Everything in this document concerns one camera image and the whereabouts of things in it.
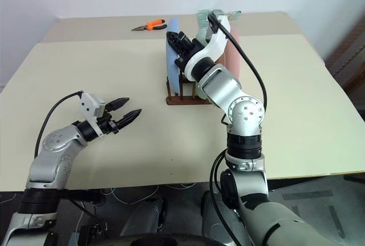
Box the brown slatted wooden furniture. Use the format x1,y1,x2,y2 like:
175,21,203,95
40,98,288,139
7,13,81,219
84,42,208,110
324,17,365,93

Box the thin white cable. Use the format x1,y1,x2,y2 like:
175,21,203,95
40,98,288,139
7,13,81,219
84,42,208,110
99,183,161,206

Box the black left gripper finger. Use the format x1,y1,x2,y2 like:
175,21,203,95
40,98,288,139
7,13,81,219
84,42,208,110
115,108,143,129
106,96,131,113

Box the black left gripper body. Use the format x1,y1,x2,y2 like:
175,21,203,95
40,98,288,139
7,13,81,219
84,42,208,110
95,112,122,136

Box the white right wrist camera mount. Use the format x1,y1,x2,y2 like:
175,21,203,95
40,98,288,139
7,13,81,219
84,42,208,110
184,14,232,83

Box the black device box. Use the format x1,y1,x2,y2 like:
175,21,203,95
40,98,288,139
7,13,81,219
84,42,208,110
76,221,110,246

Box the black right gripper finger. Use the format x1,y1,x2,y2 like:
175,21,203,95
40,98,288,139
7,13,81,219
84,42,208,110
178,30,195,50
166,31,188,59

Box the dark wooden dish rack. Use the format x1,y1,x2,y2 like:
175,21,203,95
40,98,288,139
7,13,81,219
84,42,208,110
165,65,215,107

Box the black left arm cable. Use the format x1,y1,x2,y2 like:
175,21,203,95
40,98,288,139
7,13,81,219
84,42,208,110
34,91,83,158

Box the black robot torso cable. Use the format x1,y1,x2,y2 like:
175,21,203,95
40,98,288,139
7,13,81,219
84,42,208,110
209,148,243,246

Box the grey rounded robot leg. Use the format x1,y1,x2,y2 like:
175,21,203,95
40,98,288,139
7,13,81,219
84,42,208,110
200,191,243,246
119,196,167,237

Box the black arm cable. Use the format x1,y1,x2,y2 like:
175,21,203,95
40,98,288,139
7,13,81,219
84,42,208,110
207,13,268,110
34,91,83,158

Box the pale green plate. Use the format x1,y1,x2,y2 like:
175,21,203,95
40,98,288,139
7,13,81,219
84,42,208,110
196,8,243,30

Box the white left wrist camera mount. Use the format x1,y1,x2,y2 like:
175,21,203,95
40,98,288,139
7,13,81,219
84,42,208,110
78,91,107,138

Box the pink plate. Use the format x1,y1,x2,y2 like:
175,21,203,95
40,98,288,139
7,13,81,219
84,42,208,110
219,26,243,79

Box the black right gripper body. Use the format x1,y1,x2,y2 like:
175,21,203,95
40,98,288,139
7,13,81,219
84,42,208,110
174,38,205,71

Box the blue plate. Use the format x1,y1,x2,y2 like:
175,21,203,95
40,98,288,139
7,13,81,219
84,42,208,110
165,17,184,97

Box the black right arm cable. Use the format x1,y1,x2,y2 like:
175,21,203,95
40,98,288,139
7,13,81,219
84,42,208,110
207,13,268,110

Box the orange handled pliers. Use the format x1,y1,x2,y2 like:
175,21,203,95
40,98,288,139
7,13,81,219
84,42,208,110
131,19,168,33

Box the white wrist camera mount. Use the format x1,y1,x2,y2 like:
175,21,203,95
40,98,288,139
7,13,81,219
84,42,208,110
78,91,107,138
184,14,232,83

